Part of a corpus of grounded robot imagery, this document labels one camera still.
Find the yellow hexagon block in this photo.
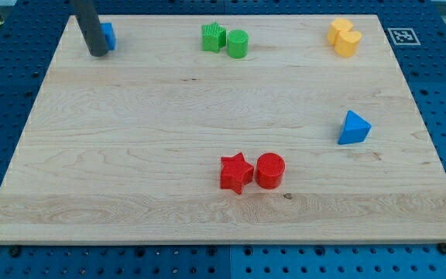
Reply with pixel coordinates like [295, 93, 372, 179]
[327, 18, 354, 45]

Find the red cylinder block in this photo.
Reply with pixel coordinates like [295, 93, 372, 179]
[256, 153, 286, 190]

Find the yellow heart block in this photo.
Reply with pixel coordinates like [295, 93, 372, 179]
[334, 31, 362, 58]

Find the blue cube block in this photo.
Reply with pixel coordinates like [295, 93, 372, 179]
[101, 22, 116, 50]

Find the fiducial marker tag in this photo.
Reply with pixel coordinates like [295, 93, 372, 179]
[387, 27, 420, 46]

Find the green star block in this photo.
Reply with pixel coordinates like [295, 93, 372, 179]
[201, 22, 227, 53]

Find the green cylinder block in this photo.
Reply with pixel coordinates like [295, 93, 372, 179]
[227, 29, 249, 59]

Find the red star block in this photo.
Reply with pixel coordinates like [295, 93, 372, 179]
[220, 153, 254, 195]

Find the wooden board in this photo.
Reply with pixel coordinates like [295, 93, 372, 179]
[0, 15, 446, 246]

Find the blue triangle block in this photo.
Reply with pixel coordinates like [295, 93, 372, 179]
[338, 110, 372, 145]

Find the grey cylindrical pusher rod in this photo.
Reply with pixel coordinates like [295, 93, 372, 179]
[70, 0, 109, 57]

